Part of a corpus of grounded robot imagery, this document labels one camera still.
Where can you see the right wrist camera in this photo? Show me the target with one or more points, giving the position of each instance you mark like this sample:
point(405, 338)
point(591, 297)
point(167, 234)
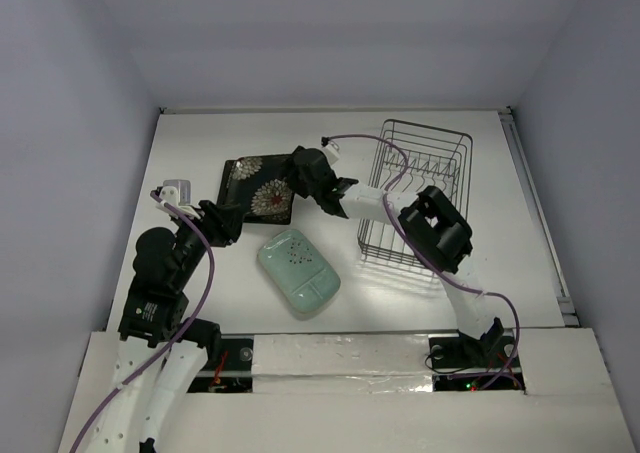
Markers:
point(331, 150)

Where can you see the white foil covered front board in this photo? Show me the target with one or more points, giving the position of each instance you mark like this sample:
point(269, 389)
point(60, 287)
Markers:
point(341, 364)

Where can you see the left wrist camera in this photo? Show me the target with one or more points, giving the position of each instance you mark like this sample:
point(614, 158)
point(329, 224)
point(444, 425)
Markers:
point(176, 192)

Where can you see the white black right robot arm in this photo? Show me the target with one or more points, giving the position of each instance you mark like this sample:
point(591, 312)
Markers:
point(428, 223)

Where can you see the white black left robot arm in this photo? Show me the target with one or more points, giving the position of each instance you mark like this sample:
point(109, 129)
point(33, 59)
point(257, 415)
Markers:
point(161, 346)

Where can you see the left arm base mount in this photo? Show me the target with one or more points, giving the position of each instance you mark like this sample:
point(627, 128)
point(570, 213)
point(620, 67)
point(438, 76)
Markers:
point(231, 371)

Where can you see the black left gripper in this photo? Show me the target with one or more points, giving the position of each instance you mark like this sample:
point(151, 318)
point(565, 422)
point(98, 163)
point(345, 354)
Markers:
point(223, 221)

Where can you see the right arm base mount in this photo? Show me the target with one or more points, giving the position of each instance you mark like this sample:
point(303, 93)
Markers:
point(454, 370)

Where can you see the black wire dish rack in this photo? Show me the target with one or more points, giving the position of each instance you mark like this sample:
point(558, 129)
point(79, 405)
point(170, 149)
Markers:
point(437, 157)

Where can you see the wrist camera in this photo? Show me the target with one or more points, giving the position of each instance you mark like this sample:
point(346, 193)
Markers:
point(176, 192)
point(331, 150)

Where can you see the light green round plate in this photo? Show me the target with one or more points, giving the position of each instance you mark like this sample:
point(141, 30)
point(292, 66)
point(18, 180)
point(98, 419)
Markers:
point(300, 272)

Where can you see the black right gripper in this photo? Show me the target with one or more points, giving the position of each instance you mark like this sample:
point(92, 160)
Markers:
point(298, 174)

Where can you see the black white floral square plate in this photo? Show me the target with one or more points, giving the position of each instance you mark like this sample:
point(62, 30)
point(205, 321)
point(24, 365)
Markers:
point(235, 193)

